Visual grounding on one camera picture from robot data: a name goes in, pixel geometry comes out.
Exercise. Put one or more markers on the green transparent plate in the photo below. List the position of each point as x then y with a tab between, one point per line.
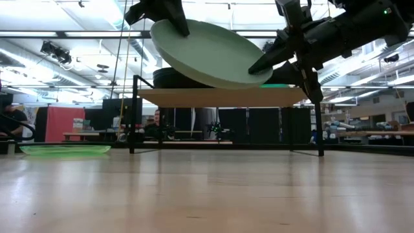
64	150

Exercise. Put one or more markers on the black aluminium rig frame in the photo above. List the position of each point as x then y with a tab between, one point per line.
258	146

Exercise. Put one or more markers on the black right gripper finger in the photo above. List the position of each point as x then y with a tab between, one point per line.
275	59
289	76

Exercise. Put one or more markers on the black room divider panels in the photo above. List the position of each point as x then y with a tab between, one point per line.
263	124

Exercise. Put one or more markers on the black ceiling spotlights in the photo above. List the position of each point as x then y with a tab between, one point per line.
59	55

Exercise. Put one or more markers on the black overhead light beam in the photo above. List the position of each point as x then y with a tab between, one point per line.
97	34

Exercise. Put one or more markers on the red partition panel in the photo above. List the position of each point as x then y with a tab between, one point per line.
64	123

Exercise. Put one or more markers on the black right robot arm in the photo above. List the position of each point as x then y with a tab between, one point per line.
372	22

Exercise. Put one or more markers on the wooden shelf with black legs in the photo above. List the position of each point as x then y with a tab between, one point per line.
226	97

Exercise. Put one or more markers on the colourful painted banner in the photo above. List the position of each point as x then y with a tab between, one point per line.
32	119

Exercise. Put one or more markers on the long wooden background table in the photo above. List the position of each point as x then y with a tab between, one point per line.
381	133

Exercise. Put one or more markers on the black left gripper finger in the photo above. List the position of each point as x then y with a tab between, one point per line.
179	19

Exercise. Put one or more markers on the light green plate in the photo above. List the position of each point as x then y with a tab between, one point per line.
210	55

